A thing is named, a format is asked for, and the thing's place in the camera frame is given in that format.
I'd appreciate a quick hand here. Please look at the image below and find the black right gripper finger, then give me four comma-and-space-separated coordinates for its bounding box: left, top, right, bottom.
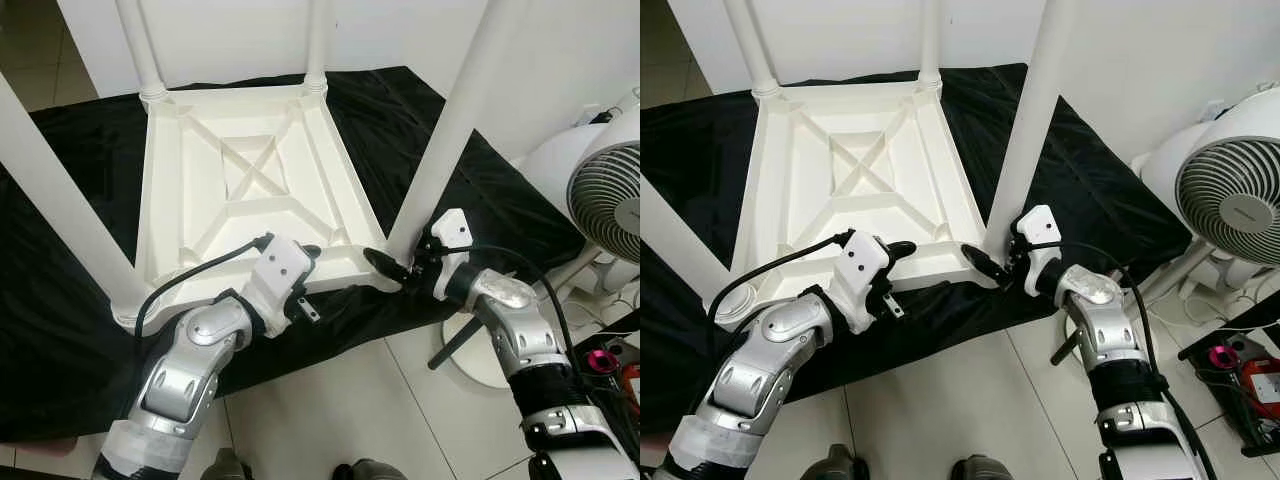
960, 243, 1009, 289
363, 248, 411, 284

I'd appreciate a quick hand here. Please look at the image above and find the white plastic table top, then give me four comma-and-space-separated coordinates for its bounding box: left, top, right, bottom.
112, 82, 406, 331
715, 80, 996, 321

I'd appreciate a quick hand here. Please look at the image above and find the white plastic table leg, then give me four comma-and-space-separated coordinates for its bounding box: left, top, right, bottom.
915, 0, 944, 93
0, 70, 151, 326
385, 0, 531, 266
722, 0, 783, 99
303, 0, 331, 96
115, 0, 171, 101
640, 175, 741, 306
983, 0, 1079, 259

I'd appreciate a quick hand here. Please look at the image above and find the black quilted cloth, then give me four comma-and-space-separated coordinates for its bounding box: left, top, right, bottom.
640, 62, 1191, 436
0, 65, 586, 441

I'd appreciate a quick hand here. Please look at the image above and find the grey robot left leg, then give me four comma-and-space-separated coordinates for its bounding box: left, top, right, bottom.
805, 447, 869, 480
200, 450, 251, 480

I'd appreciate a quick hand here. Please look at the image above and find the black rack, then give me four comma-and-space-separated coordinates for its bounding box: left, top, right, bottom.
575, 335, 641, 451
1178, 320, 1280, 456

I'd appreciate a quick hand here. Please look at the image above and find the white round fan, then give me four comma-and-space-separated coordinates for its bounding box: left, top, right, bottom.
515, 85, 641, 301
1130, 85, 1280, 311

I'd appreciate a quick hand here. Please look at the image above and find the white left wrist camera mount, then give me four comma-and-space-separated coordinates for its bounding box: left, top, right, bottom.
830, 230, 893, 334
240, 235, 319, 336

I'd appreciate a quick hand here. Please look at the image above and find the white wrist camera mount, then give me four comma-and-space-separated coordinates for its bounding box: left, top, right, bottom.
240, 235, 319, 336
430, 208, 474, 299
1015, 205, 1063, 296
830, 230, 893, 334

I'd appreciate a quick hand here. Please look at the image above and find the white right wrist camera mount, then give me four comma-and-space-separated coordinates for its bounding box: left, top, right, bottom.
430, 208, 474, 299
1015, 205, 1063, 296

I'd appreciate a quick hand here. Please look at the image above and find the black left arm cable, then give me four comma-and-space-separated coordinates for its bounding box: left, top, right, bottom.
133, 233, 276, 336
705, 230, 856, 331

